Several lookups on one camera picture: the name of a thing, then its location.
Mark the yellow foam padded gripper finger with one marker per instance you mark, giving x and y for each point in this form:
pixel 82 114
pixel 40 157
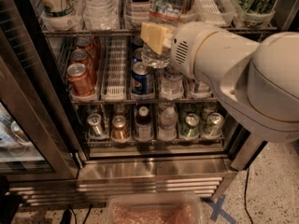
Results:
pixel 157 36

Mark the clear water bottle top shelf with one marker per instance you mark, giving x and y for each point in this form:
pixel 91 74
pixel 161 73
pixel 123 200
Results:
pixel 166 12

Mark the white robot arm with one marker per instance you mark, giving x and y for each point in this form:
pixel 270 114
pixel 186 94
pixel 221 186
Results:
pixel 257 83

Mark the tea bottle white label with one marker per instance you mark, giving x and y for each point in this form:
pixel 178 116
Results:
pixel 136 11

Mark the middle shelf water bottle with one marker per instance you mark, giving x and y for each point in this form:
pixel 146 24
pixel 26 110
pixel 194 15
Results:
pixel 171 83

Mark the empty white shelf tray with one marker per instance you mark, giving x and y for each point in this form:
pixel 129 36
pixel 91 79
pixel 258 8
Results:
pixel 114 77

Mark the brown tea bottle white cap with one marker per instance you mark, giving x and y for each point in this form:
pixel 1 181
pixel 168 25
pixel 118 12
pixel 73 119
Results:
pixel 199 89

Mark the bottom shelf water bottle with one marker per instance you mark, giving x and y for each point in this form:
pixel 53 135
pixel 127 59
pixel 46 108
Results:
pixel 167 124

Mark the bottom shelf tea bottle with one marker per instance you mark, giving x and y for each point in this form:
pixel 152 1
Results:
pixel 143 124

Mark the gold can bottom shelf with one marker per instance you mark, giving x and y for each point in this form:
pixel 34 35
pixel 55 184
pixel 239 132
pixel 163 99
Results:
pixel 120 128

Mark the stainless steel display fridge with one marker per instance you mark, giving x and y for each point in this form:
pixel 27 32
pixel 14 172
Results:
pixel 107 166

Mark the silver can bottom shelf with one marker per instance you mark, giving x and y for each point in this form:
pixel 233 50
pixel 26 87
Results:
pixel 95 122

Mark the open fridge door right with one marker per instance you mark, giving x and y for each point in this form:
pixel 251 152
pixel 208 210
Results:
pixel 248 152

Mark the glass fridge door left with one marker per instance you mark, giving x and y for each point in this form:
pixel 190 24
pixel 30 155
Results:
pixel 21 100

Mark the rear blue pepsi can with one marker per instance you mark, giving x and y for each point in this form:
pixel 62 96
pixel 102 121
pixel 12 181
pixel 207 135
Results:
pixel 137 55

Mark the blue pepsi can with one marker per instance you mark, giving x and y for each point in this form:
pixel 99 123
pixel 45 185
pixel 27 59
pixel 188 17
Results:
pixel 137 55
pixel 142 79

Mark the front blue pepsi can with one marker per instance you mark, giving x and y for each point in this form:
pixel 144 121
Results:
pixel 142 79

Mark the empty white top tray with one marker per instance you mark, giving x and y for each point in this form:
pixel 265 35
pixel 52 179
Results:
pixel 216 12

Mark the rear orange soda can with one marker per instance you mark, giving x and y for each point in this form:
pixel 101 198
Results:
pixel 88 43

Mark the orange soda can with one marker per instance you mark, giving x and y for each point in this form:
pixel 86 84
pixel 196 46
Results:
pixel 88 43
pixel 83 56
pixel 80 78

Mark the middle orange soda can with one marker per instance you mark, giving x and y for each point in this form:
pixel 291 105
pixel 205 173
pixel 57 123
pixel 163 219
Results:
pixel 83 56

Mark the front orange soda can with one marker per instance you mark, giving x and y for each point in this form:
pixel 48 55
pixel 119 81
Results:
pixel 80 78

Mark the bottom green can left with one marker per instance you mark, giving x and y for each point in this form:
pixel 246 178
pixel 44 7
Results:
pixel 189 126

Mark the bottom green can right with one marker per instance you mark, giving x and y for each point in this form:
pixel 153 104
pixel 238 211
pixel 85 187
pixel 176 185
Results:
pixel 213 125

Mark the clear plastic bin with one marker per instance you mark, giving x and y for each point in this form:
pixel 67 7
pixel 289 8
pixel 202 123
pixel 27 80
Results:
pixel 154 208

